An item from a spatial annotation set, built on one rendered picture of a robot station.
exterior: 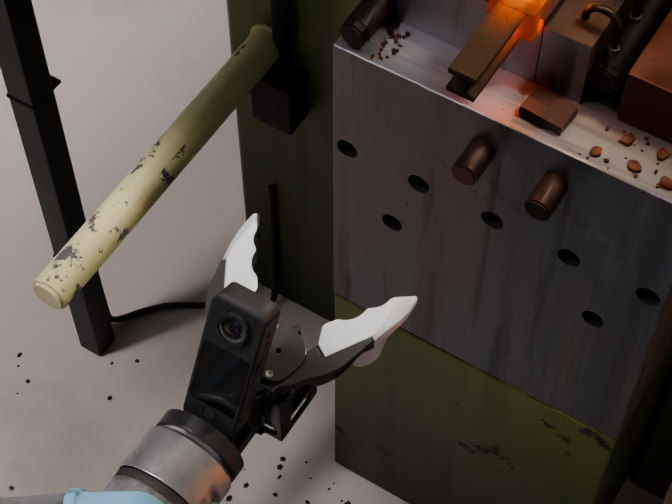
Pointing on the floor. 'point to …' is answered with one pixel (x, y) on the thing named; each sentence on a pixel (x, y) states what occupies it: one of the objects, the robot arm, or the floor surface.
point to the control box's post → (49, 158)
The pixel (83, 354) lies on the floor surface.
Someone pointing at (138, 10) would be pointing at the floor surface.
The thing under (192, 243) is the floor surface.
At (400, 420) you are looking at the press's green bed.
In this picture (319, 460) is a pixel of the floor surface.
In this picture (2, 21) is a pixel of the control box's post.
